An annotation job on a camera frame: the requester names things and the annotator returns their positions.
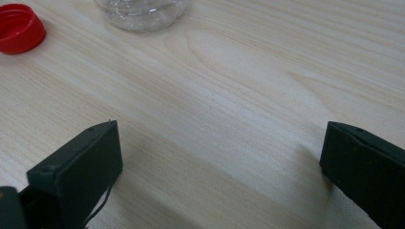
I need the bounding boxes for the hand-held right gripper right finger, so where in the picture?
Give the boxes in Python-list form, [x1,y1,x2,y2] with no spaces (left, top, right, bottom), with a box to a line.
[319,120,405,229]

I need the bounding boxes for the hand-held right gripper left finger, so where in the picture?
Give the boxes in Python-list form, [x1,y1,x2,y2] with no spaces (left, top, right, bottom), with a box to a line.
[19,119,124,229]

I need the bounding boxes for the red plastic bottle cap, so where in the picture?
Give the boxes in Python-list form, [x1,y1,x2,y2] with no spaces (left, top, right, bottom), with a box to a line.
[0,3,47,54]

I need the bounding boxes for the clear plastic bottle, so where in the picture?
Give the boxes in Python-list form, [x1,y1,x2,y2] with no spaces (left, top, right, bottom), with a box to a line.
[94,0,191,32]

